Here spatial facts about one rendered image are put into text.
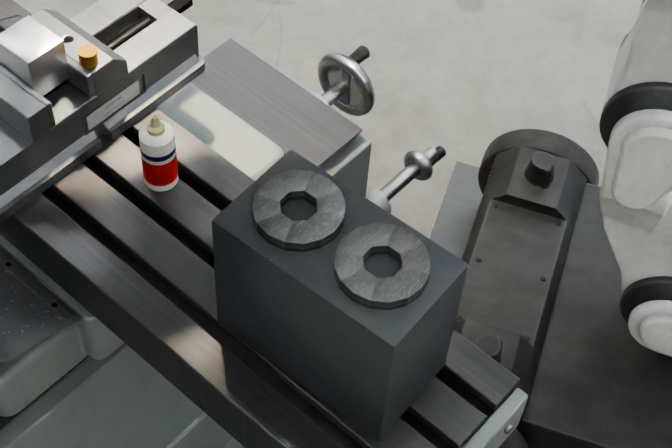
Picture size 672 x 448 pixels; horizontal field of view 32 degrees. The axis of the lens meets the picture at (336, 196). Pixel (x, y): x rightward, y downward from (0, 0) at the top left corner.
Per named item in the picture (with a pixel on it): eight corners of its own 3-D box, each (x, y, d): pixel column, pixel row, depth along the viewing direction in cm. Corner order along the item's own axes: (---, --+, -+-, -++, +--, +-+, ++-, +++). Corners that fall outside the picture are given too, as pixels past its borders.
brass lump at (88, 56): (89, 52, 134) (88, 41, 133) (102, 61, 134) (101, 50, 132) (75, 62, 133) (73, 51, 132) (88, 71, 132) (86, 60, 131)
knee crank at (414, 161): (427, 145, 202) (431, 122, 198) (455, 163, 200) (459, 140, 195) (345, 217, 192) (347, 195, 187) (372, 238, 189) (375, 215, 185)
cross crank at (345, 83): (335, 77, 199) (338, 27, 190) (387, 113, 194) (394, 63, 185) (271, 127, 191) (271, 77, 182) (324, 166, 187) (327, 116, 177)
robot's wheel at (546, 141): (586, 220, 205) (612, 146, 189) (580, 242, 202) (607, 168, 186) (476, 189, 208) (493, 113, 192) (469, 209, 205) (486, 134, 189)
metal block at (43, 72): (36, 52, 137) (28, 14, 132) (70, 77, 135) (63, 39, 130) (1, 75, 135) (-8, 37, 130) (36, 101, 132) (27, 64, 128)
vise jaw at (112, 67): (59, 24, 143) (54, -1, 140) (129, 73, 138) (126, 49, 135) (21, 49, 140) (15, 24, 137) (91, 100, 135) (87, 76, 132)
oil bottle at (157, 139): (162, 160, 139) (155, 97, 130) (185, 178, 138) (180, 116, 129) (137, 179, 137) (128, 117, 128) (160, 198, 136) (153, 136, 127)
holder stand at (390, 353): (287, 254, 131) (291, 138, 116) (446, 363, 124) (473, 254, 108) (216, 324, 125) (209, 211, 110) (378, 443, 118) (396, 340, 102)
